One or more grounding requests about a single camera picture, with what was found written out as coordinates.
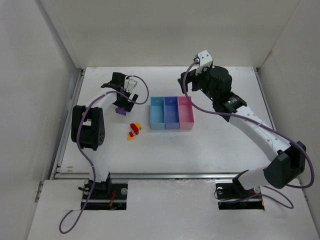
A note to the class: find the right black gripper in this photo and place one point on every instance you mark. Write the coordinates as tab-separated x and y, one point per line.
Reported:
191	80

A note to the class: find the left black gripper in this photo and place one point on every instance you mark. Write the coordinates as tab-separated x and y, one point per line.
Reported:
125	102

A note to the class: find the purple lego piece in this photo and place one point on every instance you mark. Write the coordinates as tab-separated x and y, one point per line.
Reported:
121	111

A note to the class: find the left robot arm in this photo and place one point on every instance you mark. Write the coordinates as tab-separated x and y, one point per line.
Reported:
88	129

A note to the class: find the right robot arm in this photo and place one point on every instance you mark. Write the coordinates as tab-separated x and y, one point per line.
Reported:
287	157

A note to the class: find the yellow lego piece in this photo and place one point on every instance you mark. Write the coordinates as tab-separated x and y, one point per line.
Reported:
138	126

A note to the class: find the light blue container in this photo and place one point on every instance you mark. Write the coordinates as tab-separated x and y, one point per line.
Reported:
157	113

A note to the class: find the red lego piece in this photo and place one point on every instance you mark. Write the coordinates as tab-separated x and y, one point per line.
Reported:
134	129

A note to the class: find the pink container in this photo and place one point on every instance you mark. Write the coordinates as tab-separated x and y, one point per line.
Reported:
186	116

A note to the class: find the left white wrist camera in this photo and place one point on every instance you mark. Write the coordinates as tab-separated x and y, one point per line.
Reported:
129	84

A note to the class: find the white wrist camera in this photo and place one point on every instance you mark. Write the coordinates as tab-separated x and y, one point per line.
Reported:
129	84
204	62

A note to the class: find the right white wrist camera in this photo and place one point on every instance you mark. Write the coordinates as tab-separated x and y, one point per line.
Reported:
204	62

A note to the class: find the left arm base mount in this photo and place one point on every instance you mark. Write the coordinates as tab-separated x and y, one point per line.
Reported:
105	196

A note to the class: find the aluminium rail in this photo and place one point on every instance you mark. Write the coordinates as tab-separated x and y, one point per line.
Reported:
150	176

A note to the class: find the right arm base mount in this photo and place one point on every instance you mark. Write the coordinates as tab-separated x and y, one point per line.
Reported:
232	196

